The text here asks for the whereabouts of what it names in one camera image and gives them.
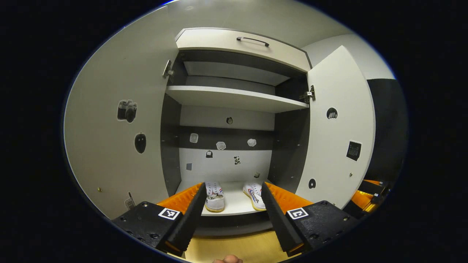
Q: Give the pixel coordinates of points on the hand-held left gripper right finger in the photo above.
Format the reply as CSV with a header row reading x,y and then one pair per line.
x,y
279,219

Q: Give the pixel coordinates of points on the white striped canvas shoe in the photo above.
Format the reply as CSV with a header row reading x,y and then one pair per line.
x,y
255,195
215,199

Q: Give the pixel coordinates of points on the metal door hinge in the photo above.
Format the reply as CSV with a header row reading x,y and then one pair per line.
x,y
308,95
168,69

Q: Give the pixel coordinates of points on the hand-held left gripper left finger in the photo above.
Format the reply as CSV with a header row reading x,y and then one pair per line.
x,y
190,219

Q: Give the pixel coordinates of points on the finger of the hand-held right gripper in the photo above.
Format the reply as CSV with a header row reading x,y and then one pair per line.
x,y
363,201
376,187

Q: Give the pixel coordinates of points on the white cabinet shelf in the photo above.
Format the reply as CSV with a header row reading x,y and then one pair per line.
x,y
234,98
234,72

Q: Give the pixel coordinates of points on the white shoe cabinet door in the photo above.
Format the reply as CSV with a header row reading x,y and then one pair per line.
x,y
109,73
336,84

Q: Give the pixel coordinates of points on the white cabinet drawer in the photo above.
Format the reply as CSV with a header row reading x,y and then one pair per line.
x,y
219,42

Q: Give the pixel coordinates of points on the white shoe cabinet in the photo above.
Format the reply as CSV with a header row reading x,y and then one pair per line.
x,y
226,168

